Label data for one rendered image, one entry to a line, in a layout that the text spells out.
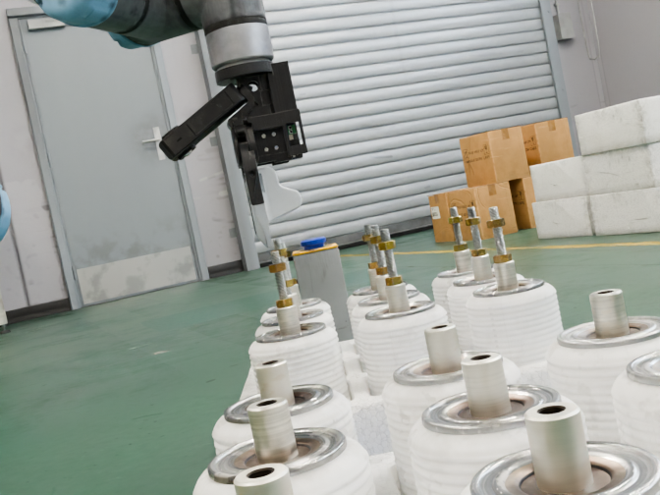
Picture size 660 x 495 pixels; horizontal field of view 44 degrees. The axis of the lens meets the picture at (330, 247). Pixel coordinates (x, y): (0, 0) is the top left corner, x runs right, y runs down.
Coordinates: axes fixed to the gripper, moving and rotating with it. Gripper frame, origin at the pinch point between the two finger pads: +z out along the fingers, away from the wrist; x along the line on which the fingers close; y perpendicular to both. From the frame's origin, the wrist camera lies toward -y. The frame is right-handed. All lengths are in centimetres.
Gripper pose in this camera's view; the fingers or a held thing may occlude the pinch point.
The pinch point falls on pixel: (260, 237)
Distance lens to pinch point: 98.4
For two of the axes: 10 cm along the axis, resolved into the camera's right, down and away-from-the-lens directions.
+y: 9.7, -2.0, 1.2
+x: -1.3, -0.3, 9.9
